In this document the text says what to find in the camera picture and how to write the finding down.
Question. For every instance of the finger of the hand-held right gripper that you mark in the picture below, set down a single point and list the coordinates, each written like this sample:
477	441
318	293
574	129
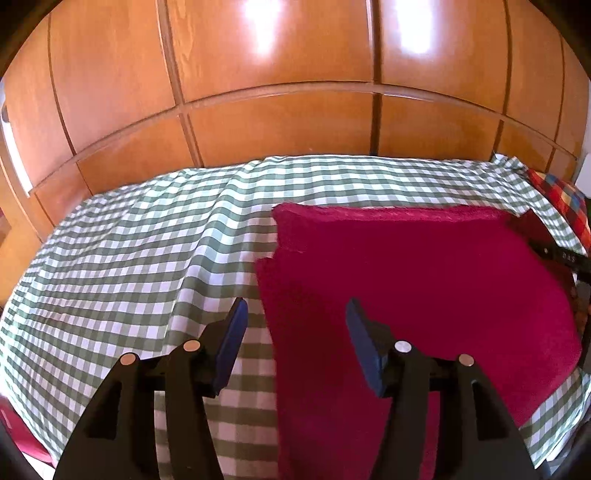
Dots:
538	235

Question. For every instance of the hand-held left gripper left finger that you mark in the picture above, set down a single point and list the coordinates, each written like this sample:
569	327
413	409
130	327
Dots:
233	337

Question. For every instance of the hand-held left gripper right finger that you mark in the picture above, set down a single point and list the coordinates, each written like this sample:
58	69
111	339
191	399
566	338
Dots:
364	346

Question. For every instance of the dark red cloth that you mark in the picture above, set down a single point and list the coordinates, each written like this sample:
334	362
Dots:
415	267

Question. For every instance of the colourful plaid cloth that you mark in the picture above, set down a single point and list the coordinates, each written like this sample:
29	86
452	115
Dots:
568	198

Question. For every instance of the green checked bed sheet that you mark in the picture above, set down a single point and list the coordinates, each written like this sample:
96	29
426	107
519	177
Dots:
115	258

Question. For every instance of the red fabric item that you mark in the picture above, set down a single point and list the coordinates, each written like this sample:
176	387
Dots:
18	429

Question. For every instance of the wooden wardrobe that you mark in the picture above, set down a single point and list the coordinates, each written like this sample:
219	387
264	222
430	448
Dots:
277	69

